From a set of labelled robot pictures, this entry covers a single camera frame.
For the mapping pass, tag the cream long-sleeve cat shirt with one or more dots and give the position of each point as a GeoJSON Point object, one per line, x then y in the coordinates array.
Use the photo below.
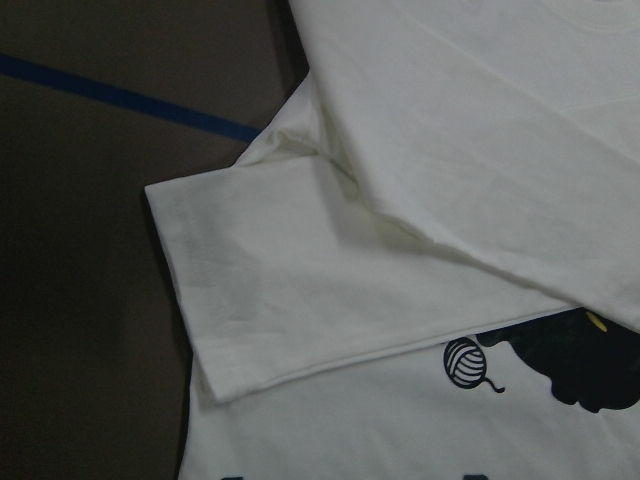
{"type": "Point", "coordinates": [427, 265]}

